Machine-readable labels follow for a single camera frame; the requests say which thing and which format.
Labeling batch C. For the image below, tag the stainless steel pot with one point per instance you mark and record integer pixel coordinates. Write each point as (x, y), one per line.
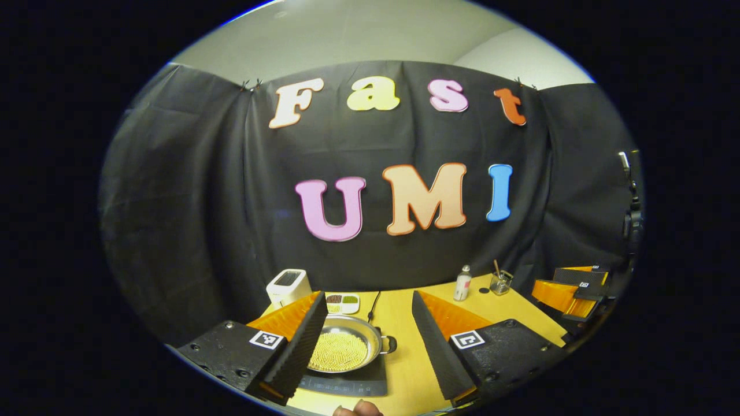
(352, 324)

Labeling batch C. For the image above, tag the black induction cooktop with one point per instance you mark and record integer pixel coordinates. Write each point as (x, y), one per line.
(358, 382)

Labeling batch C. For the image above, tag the clear plastic bottle red label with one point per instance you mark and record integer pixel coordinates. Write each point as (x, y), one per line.
(462, 286)

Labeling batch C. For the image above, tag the pile of yellow soybeans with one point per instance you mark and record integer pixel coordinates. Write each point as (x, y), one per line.
(338, 352)

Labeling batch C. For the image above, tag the white toaster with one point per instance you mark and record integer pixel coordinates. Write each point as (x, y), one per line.
(288, 289)

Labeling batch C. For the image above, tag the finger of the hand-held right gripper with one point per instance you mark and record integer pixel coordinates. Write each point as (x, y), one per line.
(581, 309)
(578, 276)

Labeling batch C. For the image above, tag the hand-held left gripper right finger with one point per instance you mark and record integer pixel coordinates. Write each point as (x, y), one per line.
(439, 352)

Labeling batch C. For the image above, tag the white divided dish of grains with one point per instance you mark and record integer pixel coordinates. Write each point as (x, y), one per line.
(342, 304)

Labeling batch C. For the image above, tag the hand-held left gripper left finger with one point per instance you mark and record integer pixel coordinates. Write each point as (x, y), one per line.
(298, 358)

